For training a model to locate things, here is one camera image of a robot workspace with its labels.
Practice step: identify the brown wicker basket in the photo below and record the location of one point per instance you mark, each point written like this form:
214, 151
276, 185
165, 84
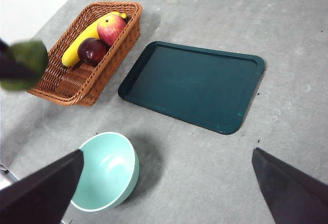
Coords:
77, 85

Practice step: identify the red and yellow apple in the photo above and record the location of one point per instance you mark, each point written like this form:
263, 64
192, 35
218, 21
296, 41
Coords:
111, 29

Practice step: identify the dark green rectangular tray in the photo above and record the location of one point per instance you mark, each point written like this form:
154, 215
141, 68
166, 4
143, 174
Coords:
192, 85

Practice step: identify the dark red plum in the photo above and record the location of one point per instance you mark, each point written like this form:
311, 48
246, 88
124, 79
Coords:
92, 51

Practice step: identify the green avocado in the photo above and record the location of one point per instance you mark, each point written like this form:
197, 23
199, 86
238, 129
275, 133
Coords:
30, 52

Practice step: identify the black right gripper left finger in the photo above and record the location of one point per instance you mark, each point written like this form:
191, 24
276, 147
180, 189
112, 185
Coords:
38, 195

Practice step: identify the yellow banana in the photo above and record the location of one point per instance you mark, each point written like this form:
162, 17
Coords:
77, 47

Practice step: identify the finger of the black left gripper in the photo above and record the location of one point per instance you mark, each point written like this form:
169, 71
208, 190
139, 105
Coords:
12, 67

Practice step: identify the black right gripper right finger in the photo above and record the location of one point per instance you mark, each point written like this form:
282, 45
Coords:
292, 190

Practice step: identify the mint green bowl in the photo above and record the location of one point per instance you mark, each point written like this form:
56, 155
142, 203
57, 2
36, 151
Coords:
107, 167

